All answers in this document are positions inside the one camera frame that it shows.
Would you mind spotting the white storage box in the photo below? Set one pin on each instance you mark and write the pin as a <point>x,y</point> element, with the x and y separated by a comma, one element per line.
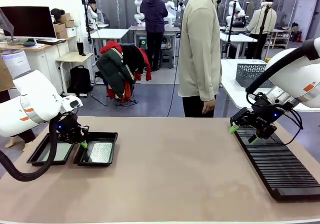
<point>71,32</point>

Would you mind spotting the dark green jacket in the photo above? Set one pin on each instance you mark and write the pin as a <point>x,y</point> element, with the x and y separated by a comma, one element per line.
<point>113,69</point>

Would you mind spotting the grey plastic basket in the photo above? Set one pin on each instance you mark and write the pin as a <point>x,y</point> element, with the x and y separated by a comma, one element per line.
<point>247,73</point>

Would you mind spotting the white side table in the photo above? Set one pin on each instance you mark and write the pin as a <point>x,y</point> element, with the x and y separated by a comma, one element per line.
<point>235,91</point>

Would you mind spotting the black ESD tray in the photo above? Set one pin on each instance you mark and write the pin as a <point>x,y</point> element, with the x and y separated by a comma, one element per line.
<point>35,156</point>
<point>110,139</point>

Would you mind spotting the cardboard box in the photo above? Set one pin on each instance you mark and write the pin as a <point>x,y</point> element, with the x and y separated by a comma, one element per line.
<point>66,17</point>
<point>69,24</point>
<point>60,27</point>

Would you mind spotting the chair with piled jackets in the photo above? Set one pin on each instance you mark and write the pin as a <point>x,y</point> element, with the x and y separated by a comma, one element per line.
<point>112,45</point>

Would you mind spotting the black slotted board rack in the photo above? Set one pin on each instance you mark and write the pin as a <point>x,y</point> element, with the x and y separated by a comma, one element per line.
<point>280,164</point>

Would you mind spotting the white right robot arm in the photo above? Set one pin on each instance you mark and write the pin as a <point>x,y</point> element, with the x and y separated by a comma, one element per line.
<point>297,67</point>

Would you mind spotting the white shelf unit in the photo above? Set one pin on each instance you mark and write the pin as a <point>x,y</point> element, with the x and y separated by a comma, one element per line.
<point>281,38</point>

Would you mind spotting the metal frame chair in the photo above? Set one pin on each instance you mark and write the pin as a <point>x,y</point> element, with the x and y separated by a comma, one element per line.
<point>97,91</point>

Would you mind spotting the grey step stool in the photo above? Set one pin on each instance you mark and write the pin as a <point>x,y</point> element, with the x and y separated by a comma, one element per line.
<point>167,58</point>

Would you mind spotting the person's right forearm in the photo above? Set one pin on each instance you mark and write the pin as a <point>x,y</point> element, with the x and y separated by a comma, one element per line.
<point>212,84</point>

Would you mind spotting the white background table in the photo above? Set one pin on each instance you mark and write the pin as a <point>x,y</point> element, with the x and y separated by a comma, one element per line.
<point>108,33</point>
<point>237,37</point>

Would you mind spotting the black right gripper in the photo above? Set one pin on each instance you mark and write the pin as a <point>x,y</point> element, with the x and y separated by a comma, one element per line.
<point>266,114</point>

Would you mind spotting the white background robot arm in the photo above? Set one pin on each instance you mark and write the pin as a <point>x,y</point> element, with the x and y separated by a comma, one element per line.
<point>138,17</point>
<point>171,12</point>
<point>237,9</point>

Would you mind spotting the small wooden top table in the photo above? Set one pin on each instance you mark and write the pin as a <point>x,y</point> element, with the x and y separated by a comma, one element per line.
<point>73,57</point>

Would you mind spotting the person in beige shirt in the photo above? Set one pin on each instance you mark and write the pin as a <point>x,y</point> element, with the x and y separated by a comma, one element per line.
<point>200,47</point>

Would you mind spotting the black jacket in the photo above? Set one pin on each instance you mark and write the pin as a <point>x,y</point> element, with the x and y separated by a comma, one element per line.
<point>132,57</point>

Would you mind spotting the person in purple hoodie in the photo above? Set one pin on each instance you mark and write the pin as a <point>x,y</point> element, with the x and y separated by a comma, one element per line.
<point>153,14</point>

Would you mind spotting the yellow bin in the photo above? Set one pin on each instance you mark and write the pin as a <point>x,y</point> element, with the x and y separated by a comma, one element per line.
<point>268,60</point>

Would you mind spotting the grey background workbench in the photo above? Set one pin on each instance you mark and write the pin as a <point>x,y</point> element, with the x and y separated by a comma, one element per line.
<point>172,29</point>

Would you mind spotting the seated person in grey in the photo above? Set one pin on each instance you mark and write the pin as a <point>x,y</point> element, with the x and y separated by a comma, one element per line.
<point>97,14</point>

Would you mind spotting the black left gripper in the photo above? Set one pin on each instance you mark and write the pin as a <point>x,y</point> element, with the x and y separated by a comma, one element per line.
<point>68,128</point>

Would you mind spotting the black tripod stand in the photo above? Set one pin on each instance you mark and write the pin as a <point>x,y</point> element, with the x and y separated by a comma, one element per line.
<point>232,22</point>
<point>263,27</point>

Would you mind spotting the black backpack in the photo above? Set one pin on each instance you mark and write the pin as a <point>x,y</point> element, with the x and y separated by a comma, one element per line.
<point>80,80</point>

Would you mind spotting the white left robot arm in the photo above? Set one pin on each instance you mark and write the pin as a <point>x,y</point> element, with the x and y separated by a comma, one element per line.
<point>32,101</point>

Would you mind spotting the green bowl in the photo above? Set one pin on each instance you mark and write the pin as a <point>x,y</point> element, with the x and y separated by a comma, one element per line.
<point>28,44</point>

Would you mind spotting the person with black cap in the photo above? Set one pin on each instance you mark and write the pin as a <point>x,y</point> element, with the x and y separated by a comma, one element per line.
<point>256,22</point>

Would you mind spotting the black tumbler with straw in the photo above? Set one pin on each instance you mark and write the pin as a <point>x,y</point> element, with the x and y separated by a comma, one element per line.
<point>80,48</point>

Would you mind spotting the green circuit board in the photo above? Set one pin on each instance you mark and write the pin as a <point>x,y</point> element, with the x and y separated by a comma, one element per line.
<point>63,151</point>
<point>101,153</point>

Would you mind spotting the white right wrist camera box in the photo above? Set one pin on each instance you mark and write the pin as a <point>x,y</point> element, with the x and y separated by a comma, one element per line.
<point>280,95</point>

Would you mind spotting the person's right hand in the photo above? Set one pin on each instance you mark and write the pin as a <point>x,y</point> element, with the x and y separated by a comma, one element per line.
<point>208,106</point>

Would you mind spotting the white cabinet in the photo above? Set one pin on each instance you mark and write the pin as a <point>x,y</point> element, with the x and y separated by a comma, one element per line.
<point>47,64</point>

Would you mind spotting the black computer monitor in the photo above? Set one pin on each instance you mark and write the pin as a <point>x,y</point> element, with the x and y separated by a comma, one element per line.
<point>30,22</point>

